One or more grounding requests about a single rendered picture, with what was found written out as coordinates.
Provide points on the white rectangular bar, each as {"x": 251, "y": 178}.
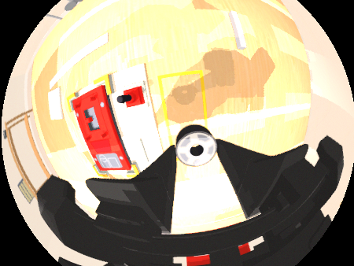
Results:
{"x": 238, "y": 31}

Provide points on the white flat square pad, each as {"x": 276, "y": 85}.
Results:
{"x": 55, "y": 104}

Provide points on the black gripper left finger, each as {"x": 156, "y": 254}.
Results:
{"x": 152, "y": 190}

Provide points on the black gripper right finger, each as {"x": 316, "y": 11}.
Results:
{"x": 252, "y": 174}

